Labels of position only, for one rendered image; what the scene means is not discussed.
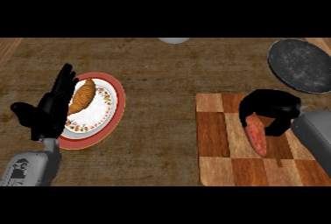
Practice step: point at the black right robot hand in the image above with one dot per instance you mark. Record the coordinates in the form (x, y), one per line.
(271, 102)

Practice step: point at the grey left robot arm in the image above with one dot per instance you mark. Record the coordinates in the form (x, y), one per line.
(33, 166)

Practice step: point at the white floral rimmed plate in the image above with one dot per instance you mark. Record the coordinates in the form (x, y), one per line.
(95, 110)

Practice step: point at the red round placemat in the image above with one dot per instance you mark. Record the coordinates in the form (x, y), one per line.
(113, 113)

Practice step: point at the pale grey round object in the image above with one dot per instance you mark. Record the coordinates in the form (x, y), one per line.
(174, 40)

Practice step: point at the dark grey round pan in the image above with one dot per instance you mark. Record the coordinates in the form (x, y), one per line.
(302, 66)

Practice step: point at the checkered wooden cutting board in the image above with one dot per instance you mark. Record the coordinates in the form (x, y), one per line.
(242, 145)

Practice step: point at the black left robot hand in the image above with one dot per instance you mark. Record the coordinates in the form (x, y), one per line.
(51, 110)

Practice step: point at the brown croissant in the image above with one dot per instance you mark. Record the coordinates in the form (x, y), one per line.
(82, 98)

